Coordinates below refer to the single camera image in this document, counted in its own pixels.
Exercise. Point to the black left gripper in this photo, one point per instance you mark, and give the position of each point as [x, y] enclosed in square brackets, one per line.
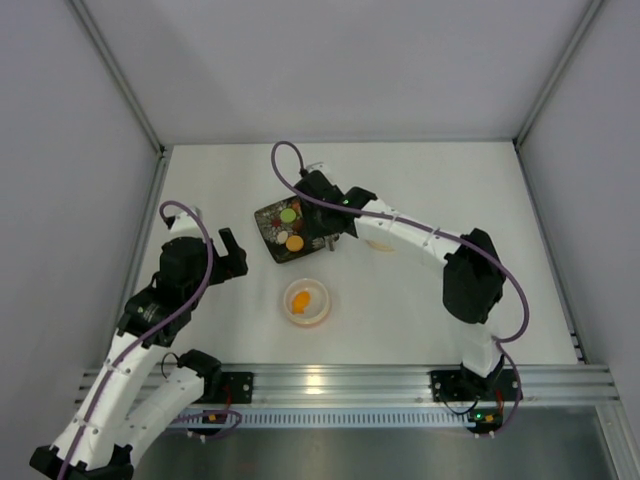
[220, 257]

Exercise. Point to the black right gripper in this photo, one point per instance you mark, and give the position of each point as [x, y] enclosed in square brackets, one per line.
[320, 226]

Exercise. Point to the brown chocolate snack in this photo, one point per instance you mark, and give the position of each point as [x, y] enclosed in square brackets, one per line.
[298, 226]

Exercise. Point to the orange round cracker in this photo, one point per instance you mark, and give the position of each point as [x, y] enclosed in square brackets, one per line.
[294, 243]

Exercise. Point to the small white oval snack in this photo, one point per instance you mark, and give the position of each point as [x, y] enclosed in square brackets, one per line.
[282, 237]

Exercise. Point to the green round cookie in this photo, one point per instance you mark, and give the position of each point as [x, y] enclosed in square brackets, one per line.
[288, 215]

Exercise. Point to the orange fish shaped snack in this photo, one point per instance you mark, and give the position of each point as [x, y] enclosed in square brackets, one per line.
[300, 302]

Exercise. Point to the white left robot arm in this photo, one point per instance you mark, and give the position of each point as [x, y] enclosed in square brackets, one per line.
[110, 432]

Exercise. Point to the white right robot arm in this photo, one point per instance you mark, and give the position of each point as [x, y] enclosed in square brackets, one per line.
[472, 277]

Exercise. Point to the cream round box lid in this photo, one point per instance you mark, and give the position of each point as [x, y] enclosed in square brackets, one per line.
[380, 247]

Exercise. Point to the black floral square plate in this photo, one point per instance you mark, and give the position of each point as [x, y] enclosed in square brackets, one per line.
[283, 230]

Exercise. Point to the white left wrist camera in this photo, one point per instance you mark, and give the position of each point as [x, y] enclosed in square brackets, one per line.
[183, 225]

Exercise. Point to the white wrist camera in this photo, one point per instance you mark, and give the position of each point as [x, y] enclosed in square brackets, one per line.
[318, 166]
[183, 225]

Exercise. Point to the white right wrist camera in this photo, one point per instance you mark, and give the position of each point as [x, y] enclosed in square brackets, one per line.
[318, 166]

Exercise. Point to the left aluminium frame post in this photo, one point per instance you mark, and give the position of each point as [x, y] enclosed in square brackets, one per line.
[98, 41]

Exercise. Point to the aluminium frame post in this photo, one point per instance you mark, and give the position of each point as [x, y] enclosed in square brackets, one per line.
[98, 41]
[560, 68]

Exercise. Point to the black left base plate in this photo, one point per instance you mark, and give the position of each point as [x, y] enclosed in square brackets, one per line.
[230, 388]

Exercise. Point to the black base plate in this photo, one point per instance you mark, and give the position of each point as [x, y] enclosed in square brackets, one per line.
[450, 386]
[230, 388]

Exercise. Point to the aluminium mounting rail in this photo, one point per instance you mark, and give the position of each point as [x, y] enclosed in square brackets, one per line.
[318, 386]

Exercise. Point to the grey slotted cable duct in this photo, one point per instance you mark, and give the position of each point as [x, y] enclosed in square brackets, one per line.
[350, 418]

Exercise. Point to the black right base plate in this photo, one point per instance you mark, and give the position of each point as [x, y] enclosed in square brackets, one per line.
[450, 386]

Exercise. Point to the right aluminium frame post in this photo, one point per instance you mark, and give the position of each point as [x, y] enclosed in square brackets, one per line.
[560, 68]

